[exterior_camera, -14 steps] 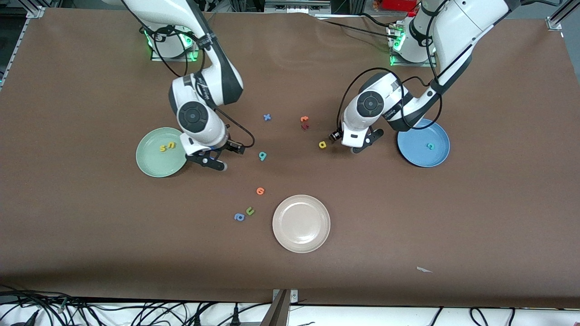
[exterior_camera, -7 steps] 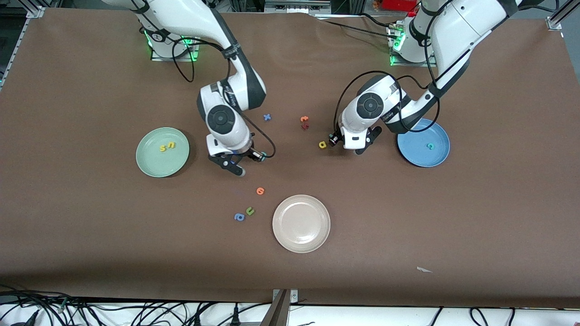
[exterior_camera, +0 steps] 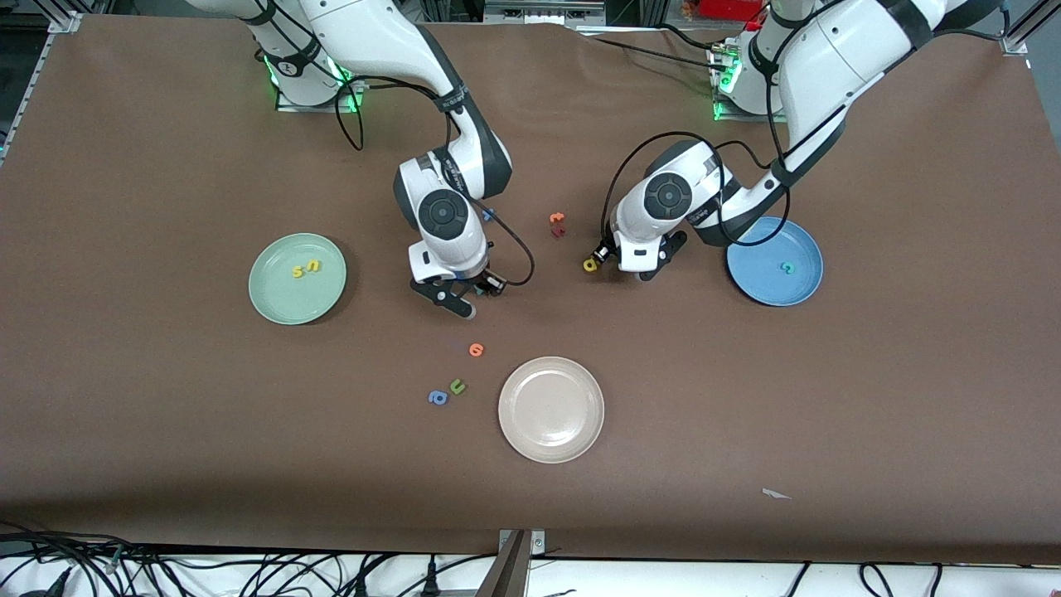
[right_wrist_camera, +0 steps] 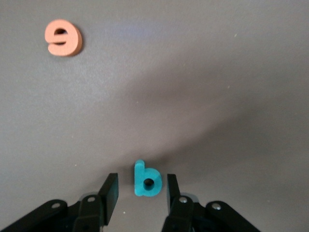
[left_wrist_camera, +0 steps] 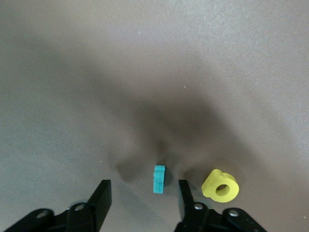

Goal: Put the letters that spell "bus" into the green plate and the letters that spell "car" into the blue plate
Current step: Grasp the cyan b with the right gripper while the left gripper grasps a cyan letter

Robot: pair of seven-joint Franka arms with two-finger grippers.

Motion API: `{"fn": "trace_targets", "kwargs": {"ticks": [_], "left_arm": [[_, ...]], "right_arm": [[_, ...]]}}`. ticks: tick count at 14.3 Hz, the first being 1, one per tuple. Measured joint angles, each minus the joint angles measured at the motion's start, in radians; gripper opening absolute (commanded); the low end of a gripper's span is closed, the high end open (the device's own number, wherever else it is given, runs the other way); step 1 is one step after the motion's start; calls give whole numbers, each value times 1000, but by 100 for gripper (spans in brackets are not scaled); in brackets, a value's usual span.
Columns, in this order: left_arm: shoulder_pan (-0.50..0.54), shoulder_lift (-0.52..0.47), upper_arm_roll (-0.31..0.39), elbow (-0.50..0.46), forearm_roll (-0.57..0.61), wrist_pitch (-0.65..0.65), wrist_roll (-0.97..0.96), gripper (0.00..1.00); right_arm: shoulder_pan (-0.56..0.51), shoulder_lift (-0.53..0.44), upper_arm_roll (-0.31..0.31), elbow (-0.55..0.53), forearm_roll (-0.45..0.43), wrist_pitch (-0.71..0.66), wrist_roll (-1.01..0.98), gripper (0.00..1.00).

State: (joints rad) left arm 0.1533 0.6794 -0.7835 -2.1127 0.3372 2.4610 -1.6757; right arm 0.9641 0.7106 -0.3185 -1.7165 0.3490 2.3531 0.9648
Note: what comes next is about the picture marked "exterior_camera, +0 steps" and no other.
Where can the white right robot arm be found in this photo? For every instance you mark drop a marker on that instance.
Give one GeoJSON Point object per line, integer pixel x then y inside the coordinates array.
{"type": "Point", "coordinates": [365, 41]}

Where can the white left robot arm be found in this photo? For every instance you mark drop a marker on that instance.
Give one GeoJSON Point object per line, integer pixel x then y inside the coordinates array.
{"type": "Point", "coordinates": [837, 50]}

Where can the beige plate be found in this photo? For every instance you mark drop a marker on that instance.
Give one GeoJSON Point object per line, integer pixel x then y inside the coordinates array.
{"type": "Point", "coordinates": [551, 410]}

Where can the blue plate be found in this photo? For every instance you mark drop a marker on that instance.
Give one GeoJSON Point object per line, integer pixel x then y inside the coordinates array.
{"type": "Point", "coordinates": [779, 286]}

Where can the green plate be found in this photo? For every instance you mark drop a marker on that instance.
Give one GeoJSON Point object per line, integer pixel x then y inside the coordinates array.
{"type": "Point", "coordinates": [297, 298]}

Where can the brown table cover sheet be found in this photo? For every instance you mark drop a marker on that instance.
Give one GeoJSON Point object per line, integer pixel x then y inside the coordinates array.
{"type": "Point", "coordinates": [746, 398]}

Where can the grey metal box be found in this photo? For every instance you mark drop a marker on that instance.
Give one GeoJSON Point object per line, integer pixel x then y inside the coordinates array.
{"type": "Point", "coordinates": [539, 10]}

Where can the red object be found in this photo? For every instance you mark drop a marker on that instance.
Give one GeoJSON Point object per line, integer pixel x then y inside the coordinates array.
{"type": "Point", "coordinates": [729, 8]}

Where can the white paper scrap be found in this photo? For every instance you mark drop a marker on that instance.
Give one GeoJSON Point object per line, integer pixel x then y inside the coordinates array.
{"type": "Point", "coordinates": [774, 494]}

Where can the black power plug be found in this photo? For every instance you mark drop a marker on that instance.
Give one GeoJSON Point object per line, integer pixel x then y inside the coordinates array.
{"type": "Point", "coordinates": [430, 580]}

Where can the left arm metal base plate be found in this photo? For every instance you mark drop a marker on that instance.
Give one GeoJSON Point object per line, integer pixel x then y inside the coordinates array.
{"type": "Point", "coordinates": [746, 118]}

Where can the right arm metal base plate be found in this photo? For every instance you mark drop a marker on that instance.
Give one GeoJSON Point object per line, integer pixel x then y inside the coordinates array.
{"type": "Point", "coordinates": [319, 108]}

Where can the aluminium frame post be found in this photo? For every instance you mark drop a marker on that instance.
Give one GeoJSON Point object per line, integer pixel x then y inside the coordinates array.
{"type": "Point", "coordinates": [514, 572]}

